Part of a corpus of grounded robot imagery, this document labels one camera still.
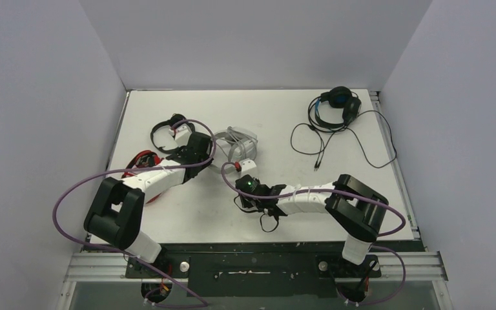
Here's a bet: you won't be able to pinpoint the small black headphones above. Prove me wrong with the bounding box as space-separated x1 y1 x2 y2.
150 114 196 155

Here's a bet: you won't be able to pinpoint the white grey headphones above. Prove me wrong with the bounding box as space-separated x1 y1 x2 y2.
214 127 258 162

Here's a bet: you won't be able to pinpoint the red black headphones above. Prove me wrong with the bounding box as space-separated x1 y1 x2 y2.
121 150 163 205

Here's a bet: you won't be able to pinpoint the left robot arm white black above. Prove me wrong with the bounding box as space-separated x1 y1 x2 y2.
83 132 214 278

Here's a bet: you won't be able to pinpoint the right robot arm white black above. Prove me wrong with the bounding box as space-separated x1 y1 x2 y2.
234 174 389 276

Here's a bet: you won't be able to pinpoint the black blue headphones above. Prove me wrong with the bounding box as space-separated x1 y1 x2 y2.
307 86 362 133

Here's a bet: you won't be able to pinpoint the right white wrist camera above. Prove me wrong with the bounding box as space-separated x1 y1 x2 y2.
234 158 258 176

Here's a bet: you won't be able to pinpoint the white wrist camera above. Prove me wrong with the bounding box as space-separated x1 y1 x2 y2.
169 125 192 147
234 158 258 176

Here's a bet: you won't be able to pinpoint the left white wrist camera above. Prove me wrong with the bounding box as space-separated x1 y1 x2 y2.
169 125 192 147

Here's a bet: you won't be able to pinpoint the black headset cable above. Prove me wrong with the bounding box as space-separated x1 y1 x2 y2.
289 108 398 172

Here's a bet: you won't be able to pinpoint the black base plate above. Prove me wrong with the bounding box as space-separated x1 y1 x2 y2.
123 240 382 298

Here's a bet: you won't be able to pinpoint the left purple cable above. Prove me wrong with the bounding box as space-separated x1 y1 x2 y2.
52 119 218 309

